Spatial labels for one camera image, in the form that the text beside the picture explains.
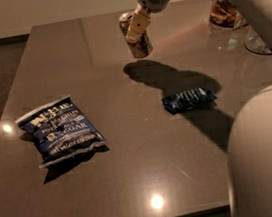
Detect clear glass dish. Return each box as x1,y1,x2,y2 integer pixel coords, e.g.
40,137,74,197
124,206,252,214
244,27,272,56

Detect small blue snack packet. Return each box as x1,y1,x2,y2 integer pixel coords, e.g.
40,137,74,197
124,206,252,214
162,87,216,114

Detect orange soda can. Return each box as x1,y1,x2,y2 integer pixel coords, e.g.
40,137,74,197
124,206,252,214
118,11,153,59

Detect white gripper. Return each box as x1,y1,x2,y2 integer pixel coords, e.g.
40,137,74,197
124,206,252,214
122,0,170,44

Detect blue potato chips bag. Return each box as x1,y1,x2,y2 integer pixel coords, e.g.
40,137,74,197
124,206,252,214
15,96,106,168

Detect glass jar with black lid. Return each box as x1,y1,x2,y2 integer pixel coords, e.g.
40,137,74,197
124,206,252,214
209,0,248,30

